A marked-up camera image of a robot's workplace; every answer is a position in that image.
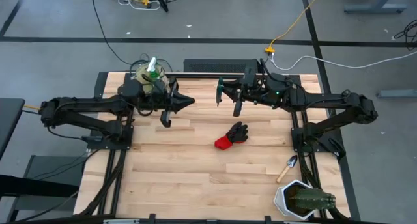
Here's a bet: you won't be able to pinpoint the black stand leg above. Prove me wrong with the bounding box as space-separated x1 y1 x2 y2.
151 0 169 13

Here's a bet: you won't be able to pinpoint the red and black gardening glove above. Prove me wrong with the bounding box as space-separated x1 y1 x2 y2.
214 120 250 151

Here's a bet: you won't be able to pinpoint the yellow extension cable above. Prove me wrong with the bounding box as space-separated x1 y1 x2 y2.
264 0 323 54

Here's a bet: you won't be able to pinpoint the grey desk foot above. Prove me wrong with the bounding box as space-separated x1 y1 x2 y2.
377 89 417 99

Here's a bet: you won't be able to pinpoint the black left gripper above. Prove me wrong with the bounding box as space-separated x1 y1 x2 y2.
159 79 196 128

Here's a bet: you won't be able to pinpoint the black perforated computer tower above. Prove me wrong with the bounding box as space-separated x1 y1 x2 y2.
183 58 261 74

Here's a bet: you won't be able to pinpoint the green cactus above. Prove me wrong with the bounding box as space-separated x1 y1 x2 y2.
288 188 337 212

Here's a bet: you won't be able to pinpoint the narrow dark trowel wooden handle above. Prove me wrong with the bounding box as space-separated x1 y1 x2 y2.
276 154 298 184

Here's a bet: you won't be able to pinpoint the green spray bottle white nozzle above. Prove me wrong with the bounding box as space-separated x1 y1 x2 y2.
145 57 163 81

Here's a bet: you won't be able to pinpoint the black flat beam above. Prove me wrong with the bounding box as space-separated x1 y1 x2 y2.
0 174 81 199

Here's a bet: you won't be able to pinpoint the white coiled cable yellow plug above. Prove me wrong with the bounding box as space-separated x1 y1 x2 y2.
117 0 162 12

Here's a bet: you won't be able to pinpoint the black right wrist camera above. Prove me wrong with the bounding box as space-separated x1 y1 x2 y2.
244 66 261 88

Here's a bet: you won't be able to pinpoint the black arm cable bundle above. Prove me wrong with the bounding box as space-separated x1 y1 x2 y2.
78 150 126 217
298 152 351 220

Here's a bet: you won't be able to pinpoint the white hexagonal plant pot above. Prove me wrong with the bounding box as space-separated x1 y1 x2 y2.
273 179 322 221

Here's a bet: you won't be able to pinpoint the black side desk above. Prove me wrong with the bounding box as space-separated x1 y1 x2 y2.
0 98 26 160

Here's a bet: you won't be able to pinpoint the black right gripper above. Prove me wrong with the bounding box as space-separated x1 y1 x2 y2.
222 81 263 119

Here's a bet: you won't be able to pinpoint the thin black floor cable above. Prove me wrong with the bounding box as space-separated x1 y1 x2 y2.
90 0 131 66

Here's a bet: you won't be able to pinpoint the grey desk leg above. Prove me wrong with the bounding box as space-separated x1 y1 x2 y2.
343 0 407 14

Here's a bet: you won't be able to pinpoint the black tangled cable bundle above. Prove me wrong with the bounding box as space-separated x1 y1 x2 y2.
393 19 417 51

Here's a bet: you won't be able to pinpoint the green pruning shears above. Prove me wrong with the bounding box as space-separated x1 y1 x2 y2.
215 76 226 107

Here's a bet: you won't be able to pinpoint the white floor cable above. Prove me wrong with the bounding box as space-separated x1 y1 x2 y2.
270 51 417 71

